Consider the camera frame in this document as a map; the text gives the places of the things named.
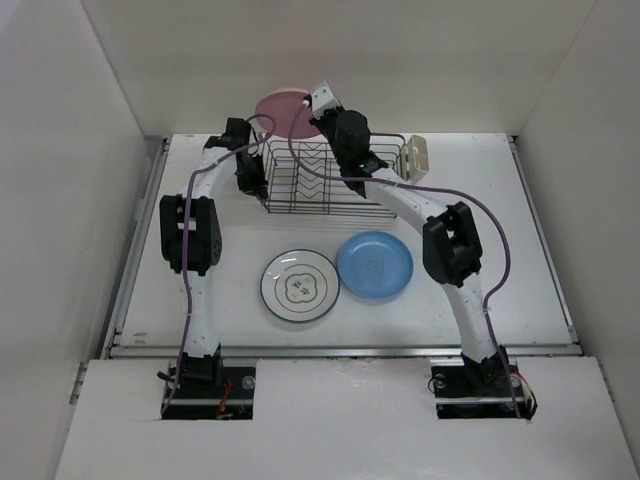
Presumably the pink plate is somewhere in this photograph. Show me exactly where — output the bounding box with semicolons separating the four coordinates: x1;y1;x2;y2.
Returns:
255;87;320;140

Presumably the white plate grey flower outline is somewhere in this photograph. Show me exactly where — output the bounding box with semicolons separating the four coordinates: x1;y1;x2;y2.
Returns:
259;249;341;326

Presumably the blue plate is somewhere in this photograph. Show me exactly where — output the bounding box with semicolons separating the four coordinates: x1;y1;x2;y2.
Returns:
336;231;414;300

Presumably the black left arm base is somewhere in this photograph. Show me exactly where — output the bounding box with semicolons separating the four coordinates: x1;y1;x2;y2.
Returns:
157;353;257;421

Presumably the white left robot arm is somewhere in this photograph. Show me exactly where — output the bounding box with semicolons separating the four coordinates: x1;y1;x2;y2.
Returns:
159;118;268;358

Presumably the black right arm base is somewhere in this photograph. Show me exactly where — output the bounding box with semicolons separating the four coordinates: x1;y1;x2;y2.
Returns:
428;356;538;421

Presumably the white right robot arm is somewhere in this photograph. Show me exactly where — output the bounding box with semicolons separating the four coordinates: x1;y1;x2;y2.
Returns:
309;105;506;394

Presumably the white cutlery holder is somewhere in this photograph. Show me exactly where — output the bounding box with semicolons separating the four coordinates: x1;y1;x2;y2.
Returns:
400;135;430;184

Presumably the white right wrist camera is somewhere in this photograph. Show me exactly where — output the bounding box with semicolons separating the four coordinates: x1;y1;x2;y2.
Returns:
309;81;341;119

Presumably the metal wire dish rack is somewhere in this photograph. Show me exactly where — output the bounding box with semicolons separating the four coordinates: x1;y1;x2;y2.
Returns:
257;132;409;220

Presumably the metal table edge rail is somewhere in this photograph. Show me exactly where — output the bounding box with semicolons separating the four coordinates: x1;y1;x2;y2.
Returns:
104;343;583;359

